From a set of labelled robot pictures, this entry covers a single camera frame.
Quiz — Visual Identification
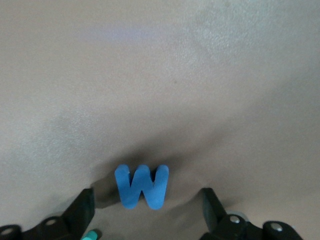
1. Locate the teal foam letter R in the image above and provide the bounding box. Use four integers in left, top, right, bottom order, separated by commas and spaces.
82, 229, 99, 240

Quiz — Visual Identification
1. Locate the blue foam letter M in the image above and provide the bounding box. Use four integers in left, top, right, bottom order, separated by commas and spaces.
114, 164, 170, 210

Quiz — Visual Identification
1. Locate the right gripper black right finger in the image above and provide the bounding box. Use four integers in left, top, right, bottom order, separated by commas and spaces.
199, 187, 305, 240

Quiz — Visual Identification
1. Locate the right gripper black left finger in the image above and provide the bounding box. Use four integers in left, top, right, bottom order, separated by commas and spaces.
0, 187, 96, 240

